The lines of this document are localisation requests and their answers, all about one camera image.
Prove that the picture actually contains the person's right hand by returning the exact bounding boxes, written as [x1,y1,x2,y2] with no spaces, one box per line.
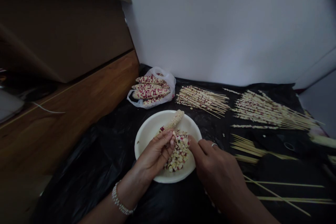
[188,138,247,192]

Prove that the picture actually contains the person's left hand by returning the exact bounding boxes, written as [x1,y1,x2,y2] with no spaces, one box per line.
[128,129,176,186]

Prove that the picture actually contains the partly stripped corn cob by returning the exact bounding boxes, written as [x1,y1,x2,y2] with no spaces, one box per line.
[155,109,185,140]

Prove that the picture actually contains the pile of loose corn kernels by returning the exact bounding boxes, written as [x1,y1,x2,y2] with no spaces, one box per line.
[164,129,191,173]

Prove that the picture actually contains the pile of bare bamboo skewers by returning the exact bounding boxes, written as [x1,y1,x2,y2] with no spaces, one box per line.
[229,133,299,166]

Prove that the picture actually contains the small pile of kernel skewers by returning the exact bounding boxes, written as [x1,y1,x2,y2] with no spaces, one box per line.
[175,85,231,119]

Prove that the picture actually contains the long single kernel skewer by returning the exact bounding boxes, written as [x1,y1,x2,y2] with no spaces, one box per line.
[230,124,279,130]

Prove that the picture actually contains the white round bowl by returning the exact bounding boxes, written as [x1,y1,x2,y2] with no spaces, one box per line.
[134,110,203,184]

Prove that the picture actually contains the short single kernel skewer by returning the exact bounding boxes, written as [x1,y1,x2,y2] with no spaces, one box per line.
[222,87,241,95]

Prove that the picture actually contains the large pile of kernel skewers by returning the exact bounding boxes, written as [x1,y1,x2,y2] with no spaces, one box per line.
[231,89,325,132]

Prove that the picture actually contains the white plastic bag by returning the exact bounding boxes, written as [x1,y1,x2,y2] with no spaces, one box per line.
[127,66,177,110]

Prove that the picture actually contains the bunch of speckled corn cobs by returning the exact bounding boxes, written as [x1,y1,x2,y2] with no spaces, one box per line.
[131,73,171,107]

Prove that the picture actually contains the black cloth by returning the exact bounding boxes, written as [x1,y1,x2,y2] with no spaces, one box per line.
[256,152,336,201]

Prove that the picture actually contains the bundle of long bamboo sticks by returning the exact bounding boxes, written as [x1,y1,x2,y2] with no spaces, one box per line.
[243,174,336,217]

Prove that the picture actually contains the black plastic sheet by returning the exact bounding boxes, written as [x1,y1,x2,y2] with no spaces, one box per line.
[31,63,336,224]

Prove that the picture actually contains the brown wooden furniture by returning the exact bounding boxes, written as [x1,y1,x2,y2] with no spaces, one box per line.
[0,49,140,224]

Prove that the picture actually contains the brown cardboard box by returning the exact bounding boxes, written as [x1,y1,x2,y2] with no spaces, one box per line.
[0,0,135,84]

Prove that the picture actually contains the white cable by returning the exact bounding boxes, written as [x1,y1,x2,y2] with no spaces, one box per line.
[31,101,66,114]

